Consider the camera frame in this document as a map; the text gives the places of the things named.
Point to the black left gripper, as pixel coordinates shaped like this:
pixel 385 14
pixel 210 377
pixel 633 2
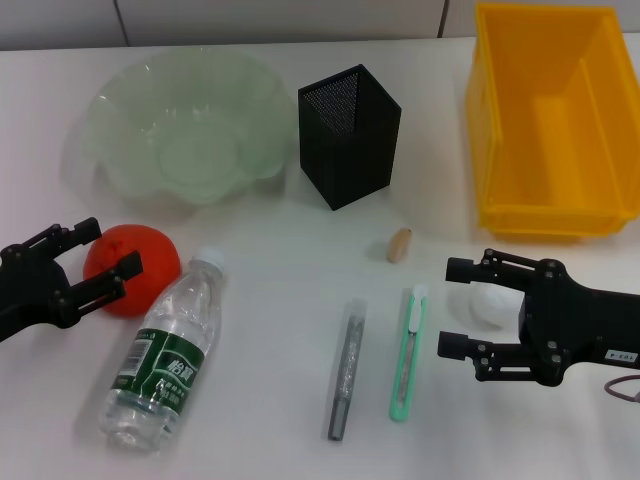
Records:
pixel 35 285

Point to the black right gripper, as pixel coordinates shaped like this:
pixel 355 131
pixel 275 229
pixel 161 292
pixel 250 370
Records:
pixel 565 325

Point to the white paper ball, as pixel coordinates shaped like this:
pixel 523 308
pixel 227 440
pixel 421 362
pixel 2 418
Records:
pixel 492 306

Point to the red tomato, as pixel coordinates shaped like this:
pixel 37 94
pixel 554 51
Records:
pixel 157 260

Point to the green utility knife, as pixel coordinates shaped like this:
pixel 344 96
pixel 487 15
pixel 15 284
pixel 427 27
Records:
pixel 407 360

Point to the clear green-label water bottle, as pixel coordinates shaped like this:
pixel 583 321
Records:
pixel 165 360

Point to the grey glitter pen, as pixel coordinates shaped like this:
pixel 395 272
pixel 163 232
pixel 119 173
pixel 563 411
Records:
pixel 347 365

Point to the clear glass fruit plate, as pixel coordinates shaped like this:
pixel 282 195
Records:
pixel 190 135

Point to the black mesh pen holder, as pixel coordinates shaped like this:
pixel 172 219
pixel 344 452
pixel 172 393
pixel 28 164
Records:
pixel 350 160

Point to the yellow plastic bin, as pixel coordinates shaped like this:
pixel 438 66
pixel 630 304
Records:
pixel 550 150

